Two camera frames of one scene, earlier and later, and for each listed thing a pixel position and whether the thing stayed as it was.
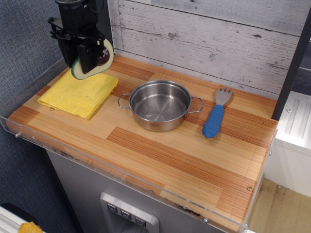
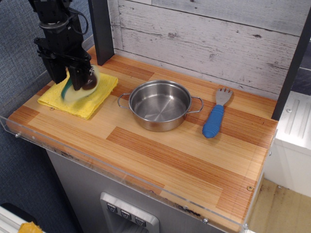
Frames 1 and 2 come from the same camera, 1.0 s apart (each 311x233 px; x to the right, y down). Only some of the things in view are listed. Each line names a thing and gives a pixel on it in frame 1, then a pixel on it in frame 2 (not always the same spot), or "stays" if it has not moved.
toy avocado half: x=105 y=56 -> x=90 y=85
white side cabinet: x=288 y=165 stays
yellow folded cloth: x=79 y=98 stays
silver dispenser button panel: x=118 y=216 stays
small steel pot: x=160 y=106 stays
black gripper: x=78 y=22 -> x=65 y=47
